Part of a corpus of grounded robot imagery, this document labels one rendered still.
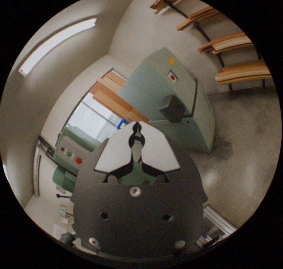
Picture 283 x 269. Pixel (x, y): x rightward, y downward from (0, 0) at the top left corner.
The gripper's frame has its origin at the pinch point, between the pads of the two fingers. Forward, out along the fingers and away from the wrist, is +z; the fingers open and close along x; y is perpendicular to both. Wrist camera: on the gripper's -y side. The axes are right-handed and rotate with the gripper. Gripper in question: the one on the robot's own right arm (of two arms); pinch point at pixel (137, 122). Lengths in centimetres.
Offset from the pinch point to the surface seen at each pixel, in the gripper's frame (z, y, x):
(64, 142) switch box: 7.7, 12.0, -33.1
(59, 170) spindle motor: 1, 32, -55
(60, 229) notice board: -160, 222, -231
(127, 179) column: 10.4, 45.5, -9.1
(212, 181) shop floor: 2, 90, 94
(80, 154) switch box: 7.8, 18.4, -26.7
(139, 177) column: 13, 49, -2
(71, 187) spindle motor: -5, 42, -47
